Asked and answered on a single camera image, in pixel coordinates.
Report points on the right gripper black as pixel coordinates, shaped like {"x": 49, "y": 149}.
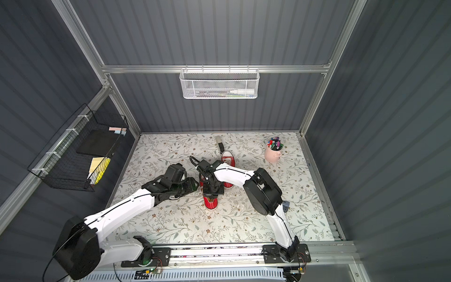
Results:
{"x": 211, "y": 190}

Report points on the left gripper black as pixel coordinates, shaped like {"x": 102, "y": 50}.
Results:
{"x": 190, "y": 185}

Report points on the red canvas sneaker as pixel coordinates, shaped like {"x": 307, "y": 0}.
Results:
{"x": 228, "y": 158}
{"x": 210, "y": 203}

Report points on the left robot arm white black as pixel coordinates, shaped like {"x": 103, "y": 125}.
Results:
{"x": 82, "y": 247}

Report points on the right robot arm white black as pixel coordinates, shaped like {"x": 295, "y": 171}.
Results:
{"x": 262, "y": 191}

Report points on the pink pen cup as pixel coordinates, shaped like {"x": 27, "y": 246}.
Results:
{"x": 272, "y": 156}

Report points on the pink sticky notes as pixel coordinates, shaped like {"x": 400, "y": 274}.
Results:
{"x": 118, "y": 131}

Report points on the grey rectangular box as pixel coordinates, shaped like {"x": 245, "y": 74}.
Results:
{"x": 286, "y": 206}

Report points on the yellow notepad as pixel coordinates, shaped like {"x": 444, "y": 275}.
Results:
{"x": 98, "y": 167}

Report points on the black notebook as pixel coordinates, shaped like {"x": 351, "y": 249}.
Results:
{"x": 99, "y": 143}

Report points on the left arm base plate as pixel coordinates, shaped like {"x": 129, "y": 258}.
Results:
{"x": 158, "y": 256}

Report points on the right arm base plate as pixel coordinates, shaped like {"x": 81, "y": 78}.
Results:
{"x": 273, "y": 253}

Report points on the white wire mesh basket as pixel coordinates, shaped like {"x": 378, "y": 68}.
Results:
{"x": 219, "y": 85}

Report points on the black wire wall basket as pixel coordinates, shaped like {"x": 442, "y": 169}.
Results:
{"x": 80, "y": 157}

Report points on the aluminium mounting rail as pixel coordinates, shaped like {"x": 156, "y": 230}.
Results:
{"x": 250, "y": 255}

